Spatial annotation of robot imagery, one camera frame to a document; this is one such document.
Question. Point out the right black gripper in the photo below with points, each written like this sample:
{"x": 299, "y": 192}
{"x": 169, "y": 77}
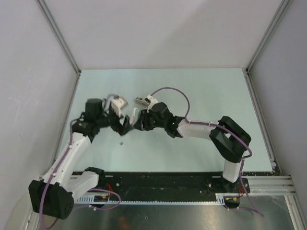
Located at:
{"x": 142, "y": 124}

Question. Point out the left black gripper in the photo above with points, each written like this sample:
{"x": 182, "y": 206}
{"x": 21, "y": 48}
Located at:
{"x": 122, "y": 128}

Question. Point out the beige black stapler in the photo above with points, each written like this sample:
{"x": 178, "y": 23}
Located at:
{"x": 142, "y": 101}

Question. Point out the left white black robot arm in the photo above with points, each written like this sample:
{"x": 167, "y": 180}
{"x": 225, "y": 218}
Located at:
{"x": 56, "y": 192}

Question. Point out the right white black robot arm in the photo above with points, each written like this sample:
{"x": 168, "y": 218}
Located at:
{"x": 228, "y": 137}

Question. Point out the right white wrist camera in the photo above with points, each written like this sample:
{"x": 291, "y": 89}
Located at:
{"x": 151, "y": 100}

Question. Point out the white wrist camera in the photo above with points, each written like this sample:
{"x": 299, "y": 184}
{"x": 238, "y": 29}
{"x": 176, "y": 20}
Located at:
{"x": 117, "y": 103}
{"x": 151, "y": 100}

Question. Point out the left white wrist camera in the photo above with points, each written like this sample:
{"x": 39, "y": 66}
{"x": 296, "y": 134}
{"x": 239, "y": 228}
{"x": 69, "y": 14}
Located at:
{"x": 117, "y": 103}

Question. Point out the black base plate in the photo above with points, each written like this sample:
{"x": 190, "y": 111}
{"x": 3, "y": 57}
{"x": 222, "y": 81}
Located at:
{"x": 174, "y": 188}

